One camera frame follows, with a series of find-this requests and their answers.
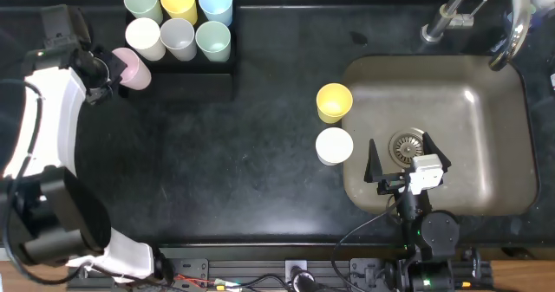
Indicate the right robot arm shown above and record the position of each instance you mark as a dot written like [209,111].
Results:
[440,233]

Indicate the pink cup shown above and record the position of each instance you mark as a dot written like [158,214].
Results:
[139,73]

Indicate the grey cup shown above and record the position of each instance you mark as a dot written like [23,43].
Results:
[178,38]

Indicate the yellow cup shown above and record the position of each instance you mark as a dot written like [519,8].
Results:
[334,101]
[178,4]

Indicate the mounting rail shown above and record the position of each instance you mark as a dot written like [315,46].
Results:
[260,270]

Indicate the black tray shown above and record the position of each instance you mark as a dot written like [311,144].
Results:
[208,88]

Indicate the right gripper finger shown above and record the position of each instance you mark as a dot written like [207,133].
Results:
[431,147]
[373,166]

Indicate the pale green cup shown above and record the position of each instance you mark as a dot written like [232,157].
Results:
[213,40]
[142,1]

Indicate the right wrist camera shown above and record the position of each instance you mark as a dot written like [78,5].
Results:
[427,173]

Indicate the steel sink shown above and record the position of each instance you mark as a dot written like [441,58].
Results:
[477,131]

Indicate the white cup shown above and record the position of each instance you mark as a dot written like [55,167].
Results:
[334,145]
[144,36]

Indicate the blue cup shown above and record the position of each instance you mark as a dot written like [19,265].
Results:
[215,4]

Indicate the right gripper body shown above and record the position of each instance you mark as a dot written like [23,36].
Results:
[390,183]

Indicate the steel tap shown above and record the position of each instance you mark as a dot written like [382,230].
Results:
[448,6]

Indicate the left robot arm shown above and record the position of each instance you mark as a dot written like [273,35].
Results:
[56,118]

